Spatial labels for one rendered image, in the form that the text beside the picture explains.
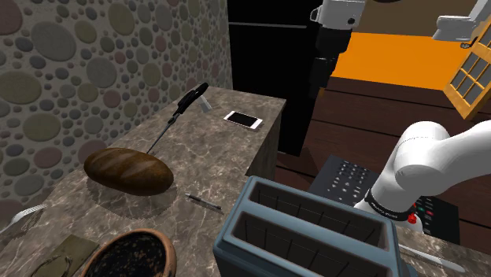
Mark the black refrigerator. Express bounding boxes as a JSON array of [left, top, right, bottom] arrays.
[[227, 0, 328, 157]]

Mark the white smartphone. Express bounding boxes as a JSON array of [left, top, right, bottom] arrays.
[[223, 110, 264, 131]]

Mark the black patterned robot stand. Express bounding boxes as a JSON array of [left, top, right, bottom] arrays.
[[308, 154, 461, 246]]

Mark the grey pen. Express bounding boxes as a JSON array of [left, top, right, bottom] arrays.
[[184, 193, 223, 212]]

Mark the blue-grey two-slot toaster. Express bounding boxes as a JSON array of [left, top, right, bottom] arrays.
[[212, 175, 420, 277]]

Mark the silver table knife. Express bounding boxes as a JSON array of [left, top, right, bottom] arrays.
[[397, 243, 467, 274]]

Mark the brown bread loaf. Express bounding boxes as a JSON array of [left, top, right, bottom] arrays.
[[83, 146, 175, 197]]

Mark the brown clay bowl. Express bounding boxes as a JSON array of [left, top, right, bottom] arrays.
[[79, 228, 178, 277]]

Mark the olive green book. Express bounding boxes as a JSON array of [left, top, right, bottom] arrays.
[[29, 234, 100, 277]]

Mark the orange wooden window frame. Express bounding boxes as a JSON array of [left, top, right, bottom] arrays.
[[443, 15, 491, 121]]

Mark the black-handled long metal tool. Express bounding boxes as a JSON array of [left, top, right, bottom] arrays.
[[146, 82, 210, 155]]

